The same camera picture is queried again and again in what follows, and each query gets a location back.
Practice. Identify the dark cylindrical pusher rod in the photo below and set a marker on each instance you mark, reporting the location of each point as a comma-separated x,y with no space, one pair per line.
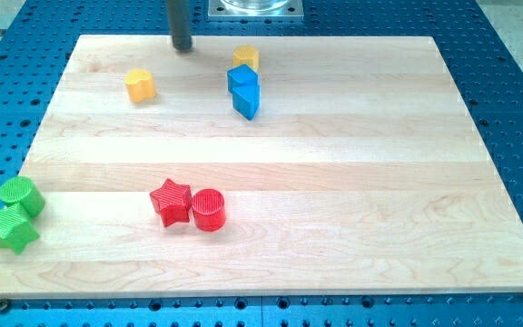
178,15

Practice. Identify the red star block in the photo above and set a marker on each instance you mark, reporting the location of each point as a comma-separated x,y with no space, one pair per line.
172,202

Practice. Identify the blue triangle block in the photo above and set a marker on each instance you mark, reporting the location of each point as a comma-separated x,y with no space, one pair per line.
246,100

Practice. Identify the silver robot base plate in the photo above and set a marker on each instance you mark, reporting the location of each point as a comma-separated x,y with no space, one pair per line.
234,10

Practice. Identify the light wooden board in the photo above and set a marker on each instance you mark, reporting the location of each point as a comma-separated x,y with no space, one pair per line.
361,172

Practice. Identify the yellow heart block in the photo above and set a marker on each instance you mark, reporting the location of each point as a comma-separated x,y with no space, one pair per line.
140,86

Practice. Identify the red cylinder block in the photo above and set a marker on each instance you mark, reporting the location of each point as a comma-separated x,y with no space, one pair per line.
208,210

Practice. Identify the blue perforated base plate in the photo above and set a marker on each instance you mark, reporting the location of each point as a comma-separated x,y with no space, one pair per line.
39,40

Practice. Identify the yellow hexagon block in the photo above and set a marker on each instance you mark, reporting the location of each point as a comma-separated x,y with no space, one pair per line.
246,54

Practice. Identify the green cylinder block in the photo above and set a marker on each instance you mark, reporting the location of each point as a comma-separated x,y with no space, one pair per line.
22,190

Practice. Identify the blue cube block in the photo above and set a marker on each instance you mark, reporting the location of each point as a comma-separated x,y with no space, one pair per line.
241,75

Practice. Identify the green star block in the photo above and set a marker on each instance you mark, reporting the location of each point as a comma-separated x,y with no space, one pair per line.
16,228

